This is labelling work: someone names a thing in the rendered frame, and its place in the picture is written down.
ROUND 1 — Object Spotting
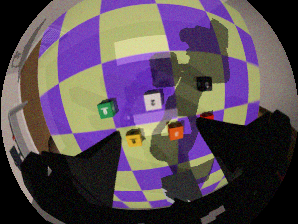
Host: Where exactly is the red block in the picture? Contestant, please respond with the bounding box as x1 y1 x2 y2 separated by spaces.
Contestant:
200 112 214 119

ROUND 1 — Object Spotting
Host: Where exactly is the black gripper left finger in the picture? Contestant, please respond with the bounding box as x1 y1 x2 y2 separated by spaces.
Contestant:
41 131 122 208

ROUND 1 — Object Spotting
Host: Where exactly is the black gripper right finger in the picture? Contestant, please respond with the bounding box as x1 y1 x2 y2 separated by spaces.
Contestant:
197 112 270 183

